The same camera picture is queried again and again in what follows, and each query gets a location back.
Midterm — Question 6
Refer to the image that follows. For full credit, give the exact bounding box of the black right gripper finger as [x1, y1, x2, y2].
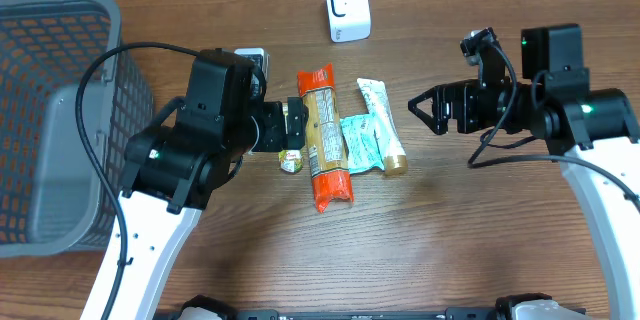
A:
[408, 88, 434, 110]
[408, 104, 439, 134]

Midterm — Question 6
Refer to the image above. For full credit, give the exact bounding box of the green tea snack packet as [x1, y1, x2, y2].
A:
[277, 102, 305, 175]

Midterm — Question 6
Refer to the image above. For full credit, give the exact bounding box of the white tube with gold cap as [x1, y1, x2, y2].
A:
[357, 78, 408, 176]

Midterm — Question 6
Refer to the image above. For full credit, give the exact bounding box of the mint green wipes packet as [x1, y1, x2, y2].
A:
[340, 114, 384, 174]

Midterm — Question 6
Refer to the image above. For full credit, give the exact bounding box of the orange spaghetti packet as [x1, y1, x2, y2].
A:
[297, 63, 354, 213]

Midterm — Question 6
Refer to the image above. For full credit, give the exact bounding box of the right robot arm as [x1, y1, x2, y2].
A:
[408, 24, 639, 319]

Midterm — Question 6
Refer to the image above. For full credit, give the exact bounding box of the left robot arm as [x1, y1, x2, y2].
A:
[82, 49, 309, 319]

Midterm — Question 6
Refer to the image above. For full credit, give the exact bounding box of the white barcode scanner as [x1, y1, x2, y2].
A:
[326, 0, 372, 43]

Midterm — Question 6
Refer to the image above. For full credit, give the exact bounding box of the grey plastic shopping basket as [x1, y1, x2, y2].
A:
[1, 0, 154, 258]

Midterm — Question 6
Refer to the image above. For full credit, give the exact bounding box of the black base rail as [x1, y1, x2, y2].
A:
[236, 307, 506, 320]

